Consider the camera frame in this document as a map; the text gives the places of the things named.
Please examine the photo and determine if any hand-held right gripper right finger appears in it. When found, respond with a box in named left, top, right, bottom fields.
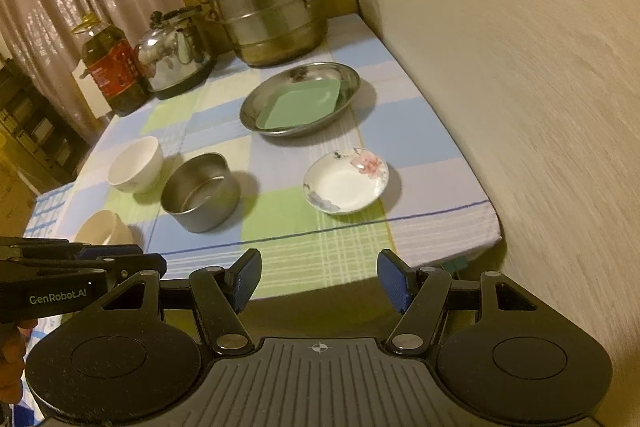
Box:
left=377, top=249, right=538, bottom=355

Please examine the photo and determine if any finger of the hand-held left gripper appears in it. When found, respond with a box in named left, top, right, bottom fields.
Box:
left=0, top=237, right=144, bottom=259
left=0, top=254, right=167, bottom=290

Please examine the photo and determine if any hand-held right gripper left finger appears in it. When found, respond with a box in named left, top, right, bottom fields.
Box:
left=102, top=249, right=263, bottom=355

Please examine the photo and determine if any stainless steel bowl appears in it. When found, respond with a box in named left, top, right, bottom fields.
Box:
left=160, top=153, right=242, bottom=234

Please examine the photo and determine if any white ceramic bowl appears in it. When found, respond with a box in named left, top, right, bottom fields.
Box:
left=108, top=136, right=164, bottom=194

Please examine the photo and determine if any white floral dish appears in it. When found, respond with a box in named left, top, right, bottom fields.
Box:
left=302, top=148, right=390, bottom=215

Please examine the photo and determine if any green square plate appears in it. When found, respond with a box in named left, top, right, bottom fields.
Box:
left=256, top=77, right=343, bottom=131

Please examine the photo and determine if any large stainless steel plate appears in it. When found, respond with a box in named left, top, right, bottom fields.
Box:
left=239, top=62, right=362, bottom=138

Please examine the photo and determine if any person's left hand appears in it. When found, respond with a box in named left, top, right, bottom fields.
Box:
left=0, top=322, right=27, bottom=404

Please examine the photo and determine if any plaid blue green tablecloth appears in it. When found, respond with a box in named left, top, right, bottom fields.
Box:
left=27, top=13, right=503, bottom=303

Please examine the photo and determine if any blue white grid cloth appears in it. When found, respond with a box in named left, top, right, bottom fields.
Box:
left=22, top=183, right=76, bottom=240

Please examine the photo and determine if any dark shelf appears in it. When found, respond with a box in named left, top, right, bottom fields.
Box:
left=0, top=57, right=91, bottom=192

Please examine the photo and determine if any cooking oil bottle red label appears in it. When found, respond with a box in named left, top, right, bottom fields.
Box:
left=71, top=12, right=151, bottom=118

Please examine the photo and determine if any stainless steel kettle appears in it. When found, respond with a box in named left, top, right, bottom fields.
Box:
left=136, top=6, right=217, bottom=100

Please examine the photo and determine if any stainless steel steamer pot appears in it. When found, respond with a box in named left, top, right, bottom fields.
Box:
left=200, top=0, right=342, bottom=68

